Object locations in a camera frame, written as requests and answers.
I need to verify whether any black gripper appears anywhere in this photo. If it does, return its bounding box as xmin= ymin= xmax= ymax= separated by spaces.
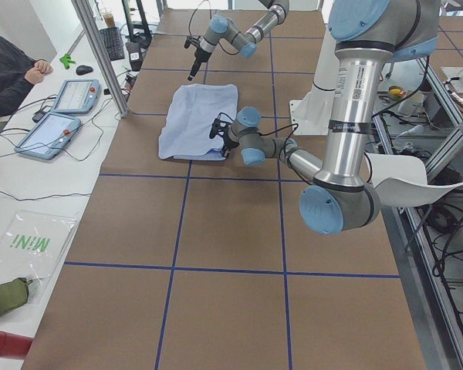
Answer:
xmin=218 ymin=125 xmax=239 ymax=157
xmin=188 ymin=38 xmax=212 ymax=81

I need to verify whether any light blue striped shirt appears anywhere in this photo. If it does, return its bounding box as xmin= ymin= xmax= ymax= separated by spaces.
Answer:
xmin=158 ymin=84 xmax=238 ymax=161

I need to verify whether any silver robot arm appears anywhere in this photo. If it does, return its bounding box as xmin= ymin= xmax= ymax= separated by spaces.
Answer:
xmin=184 ymin=0 xmax=289 ymax=81
xmin=210 ymin=1 xmax=441 ymax=234

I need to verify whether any person's hand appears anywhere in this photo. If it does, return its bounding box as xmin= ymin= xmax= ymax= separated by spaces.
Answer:
xmin=25 ymin=60 xmax=53 ymax=85

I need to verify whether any black keyboard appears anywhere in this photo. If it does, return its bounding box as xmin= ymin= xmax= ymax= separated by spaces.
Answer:
xmin=99 ymin=27 xmax=125 ymax=61

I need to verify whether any black computer mouse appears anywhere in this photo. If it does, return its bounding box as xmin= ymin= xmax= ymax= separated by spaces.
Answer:
xmin=76 ymin=65 xmax=93 ymax=76

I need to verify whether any far blue teach pendant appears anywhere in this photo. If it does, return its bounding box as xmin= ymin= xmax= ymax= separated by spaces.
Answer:
xmin=52 ymin=79 xmax=100 ymax=115

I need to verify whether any blue teach pendant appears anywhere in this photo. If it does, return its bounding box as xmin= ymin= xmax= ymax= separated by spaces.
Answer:
xmin=14 ymin=113 xmax=81 ymax=160
xmin=52 ymin=79 xmax=100 ymax=115

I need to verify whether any green plastic clamp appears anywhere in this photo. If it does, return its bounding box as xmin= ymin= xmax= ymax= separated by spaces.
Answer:
xmin=59 ymin=53 xmax=76 ymax=69

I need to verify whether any near blue teach pendant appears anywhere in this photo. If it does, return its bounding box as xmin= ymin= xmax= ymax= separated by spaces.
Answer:
xmin=14 ymin=113 xmax=81 ymax=160

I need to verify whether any person in black jacket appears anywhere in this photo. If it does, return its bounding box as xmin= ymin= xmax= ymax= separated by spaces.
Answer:
xmin=0 ymin=36 xmax=43 ymax=116

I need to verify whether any white MINI plastic bag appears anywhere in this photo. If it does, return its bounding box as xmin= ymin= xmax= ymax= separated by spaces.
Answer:
xmin=0 ymin=210 xmax=78 ymax=304

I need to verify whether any olive green pouch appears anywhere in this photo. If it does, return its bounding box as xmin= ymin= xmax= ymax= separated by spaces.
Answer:
xmin=0 ymin=277 xmax=32 ymax=317

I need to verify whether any red cylinder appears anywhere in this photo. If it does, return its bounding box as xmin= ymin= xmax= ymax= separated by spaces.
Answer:
xmin=0 ymin=331 xmax=33 ymax=360

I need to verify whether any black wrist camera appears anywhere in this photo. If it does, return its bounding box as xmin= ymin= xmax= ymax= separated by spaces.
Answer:
xmin=184 ymin=35 xmax=200 ymax=49
xmin=209 ymin=118 xmax=228 ymax=139

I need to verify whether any white camera stand pedestal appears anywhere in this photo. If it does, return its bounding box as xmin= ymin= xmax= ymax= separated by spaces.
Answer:
xmin=289 ymin=30 xmax=340 ymax=136

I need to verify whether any aluminium frame post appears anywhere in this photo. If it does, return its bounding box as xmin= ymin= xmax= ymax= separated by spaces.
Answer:
xmin=71 ymin=0 xmax=129 ymax=118

